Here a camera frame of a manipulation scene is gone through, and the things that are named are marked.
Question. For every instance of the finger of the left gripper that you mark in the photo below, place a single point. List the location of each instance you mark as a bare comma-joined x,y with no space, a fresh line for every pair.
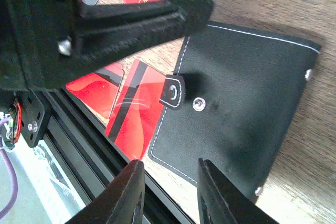
107,43
192,12

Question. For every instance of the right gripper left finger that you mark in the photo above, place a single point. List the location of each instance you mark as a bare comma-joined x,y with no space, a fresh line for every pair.
122,201

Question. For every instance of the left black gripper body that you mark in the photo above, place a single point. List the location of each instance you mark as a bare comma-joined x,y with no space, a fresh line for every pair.
37,38

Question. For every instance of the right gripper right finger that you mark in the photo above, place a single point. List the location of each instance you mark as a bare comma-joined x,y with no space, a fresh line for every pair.
219,201

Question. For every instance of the black leather card holder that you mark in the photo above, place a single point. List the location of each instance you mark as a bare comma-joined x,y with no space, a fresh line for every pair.
242,88

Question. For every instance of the red card black stripe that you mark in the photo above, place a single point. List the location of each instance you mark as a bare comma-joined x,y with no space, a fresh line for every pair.
137,111

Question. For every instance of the red striped card near rail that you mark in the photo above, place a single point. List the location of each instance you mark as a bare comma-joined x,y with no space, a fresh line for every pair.
99,89

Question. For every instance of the black aluminium frame rail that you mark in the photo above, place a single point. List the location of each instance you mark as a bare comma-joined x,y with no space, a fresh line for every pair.
91,161

